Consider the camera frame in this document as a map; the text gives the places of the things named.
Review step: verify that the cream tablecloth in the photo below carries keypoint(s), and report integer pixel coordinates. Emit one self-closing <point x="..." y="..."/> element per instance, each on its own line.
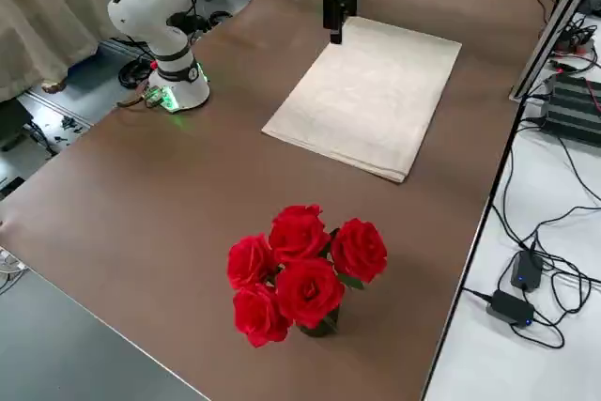
<point x="361" y="100"/>

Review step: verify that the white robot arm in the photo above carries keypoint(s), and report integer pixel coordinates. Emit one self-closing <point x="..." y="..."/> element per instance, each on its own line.
<point x="155" y="11"/>

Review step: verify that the red artificial rose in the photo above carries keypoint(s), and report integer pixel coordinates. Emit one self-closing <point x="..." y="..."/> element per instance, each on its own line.
<point x="310" y="290"/>
<point x="298" y="234"/>
<point x="260" y="316"/>
<point x="359" y="251"/>
<point x="249" y="262"/>

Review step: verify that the black ribbed electronics box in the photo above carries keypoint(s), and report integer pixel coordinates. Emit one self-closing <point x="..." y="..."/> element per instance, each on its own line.
<point x="575" y="105"/>

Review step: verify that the beige curtain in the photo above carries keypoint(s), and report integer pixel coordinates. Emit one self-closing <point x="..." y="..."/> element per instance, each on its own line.
<point x="47" y="20"/>

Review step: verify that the dark flower vase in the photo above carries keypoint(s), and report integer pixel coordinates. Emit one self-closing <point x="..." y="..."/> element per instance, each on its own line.
<point x="319" y="326"/>

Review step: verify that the black power adapter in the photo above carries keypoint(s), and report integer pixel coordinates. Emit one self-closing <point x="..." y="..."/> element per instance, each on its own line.
<point x="509" y="308"/>
<point x="526" y="269"/>

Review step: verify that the black floor box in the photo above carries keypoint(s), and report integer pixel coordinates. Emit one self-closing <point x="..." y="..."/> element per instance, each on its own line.
<point x="14" y="124"/>

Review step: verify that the white power strip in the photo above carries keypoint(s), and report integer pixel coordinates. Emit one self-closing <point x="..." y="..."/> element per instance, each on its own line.
<point x="9" y="265"/>

